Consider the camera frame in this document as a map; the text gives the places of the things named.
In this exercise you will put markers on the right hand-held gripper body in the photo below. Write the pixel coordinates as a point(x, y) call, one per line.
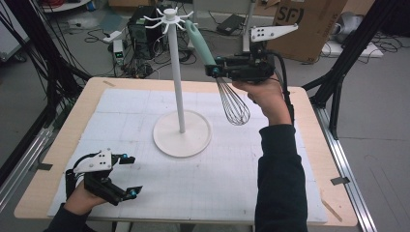
point(254, 64)

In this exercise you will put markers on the white panel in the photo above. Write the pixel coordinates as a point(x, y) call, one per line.
point(11, 35)

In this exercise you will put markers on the small device with green display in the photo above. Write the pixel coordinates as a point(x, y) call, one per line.
point(118, 51)

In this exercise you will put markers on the grey rounded object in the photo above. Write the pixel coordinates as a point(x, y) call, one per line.
point(349, 24)

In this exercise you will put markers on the black computer tower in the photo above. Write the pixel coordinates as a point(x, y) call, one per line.
point(143, 35)

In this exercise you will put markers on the grey tape piece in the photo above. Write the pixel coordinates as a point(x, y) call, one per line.
point(44, 166)
point(340, 180)

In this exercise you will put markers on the flat black device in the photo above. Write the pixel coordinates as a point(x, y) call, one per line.
point(230, 24)

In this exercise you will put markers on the aluminium rail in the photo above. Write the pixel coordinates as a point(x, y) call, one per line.
point(345, 167)
point(22, 164)

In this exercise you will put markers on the white round table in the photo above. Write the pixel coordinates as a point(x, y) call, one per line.
point(69, 6)

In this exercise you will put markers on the white power strip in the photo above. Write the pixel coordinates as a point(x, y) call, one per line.
point(112, 36)

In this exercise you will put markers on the person's left hand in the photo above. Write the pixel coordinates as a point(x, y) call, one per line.
point(80, 199)

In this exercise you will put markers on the white hook stand rack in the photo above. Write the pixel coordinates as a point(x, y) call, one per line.
point(176, 80)

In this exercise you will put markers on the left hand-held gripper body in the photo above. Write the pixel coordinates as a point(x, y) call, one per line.
point(93, 162)

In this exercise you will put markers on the long beige tape strip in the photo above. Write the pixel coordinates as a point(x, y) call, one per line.
point(332, 211)

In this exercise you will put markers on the white flat board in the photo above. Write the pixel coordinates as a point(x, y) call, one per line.
point(370, 51)

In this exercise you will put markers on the white metal stand frame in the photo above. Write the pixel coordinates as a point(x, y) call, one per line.
point(249, 13)

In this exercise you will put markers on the brown cardboard box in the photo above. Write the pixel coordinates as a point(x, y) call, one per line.
point(319, 35)

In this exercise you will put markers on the white grid mat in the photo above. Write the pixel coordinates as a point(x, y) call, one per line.
point(209, 180)

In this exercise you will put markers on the person's right hand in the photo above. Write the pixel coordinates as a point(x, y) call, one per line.
point(270, 100)

